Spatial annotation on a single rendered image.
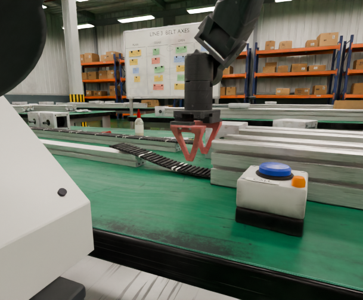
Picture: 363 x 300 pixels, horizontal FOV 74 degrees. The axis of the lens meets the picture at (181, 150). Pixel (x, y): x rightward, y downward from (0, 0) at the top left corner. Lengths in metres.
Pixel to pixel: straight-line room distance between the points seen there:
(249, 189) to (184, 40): 3.42
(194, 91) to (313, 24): 10.97
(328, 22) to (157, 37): 8.51
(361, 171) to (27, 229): 0.41
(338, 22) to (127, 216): 11.31
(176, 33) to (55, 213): 3.57
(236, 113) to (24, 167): 1.94
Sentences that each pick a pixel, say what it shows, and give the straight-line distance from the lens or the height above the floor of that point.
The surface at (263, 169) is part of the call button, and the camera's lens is 0.33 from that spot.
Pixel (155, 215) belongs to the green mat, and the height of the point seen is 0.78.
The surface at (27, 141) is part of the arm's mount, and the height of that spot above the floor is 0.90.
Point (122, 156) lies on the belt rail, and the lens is 0.61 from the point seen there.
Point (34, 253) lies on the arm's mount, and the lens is 0.24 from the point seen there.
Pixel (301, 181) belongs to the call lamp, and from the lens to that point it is 0.31.
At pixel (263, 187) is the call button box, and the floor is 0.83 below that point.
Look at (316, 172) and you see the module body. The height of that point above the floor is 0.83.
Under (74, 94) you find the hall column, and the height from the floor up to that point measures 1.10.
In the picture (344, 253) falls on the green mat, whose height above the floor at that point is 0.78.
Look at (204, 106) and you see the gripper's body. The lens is 0.48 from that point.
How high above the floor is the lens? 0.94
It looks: 12 degrees down
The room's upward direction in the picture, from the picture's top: straight up
